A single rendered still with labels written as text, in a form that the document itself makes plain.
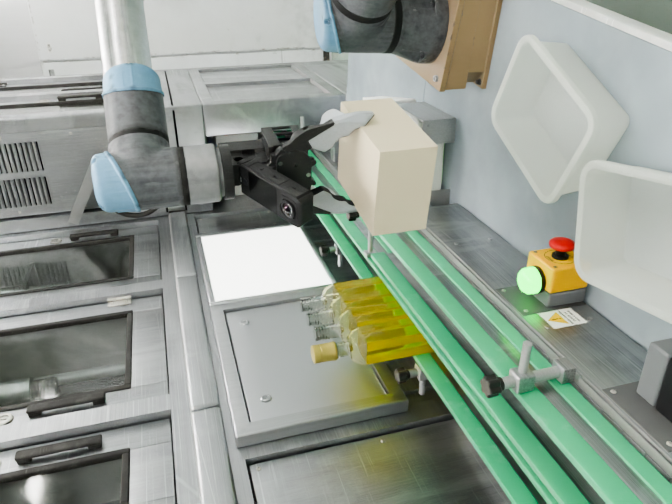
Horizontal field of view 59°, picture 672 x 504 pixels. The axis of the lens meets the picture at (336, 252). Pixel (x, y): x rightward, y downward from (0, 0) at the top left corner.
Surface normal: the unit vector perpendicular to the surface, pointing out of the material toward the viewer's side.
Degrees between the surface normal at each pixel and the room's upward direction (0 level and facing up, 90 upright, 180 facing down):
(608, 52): 0
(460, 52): 90
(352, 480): 91
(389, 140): 90
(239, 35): 90
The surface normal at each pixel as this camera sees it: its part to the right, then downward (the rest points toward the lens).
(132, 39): 0.58, -0.35
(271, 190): -0.69, 0.44
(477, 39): 0.28, 0.57
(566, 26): -0.96, 0.14
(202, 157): 0.16, -0.44
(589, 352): 0.00, -0.89
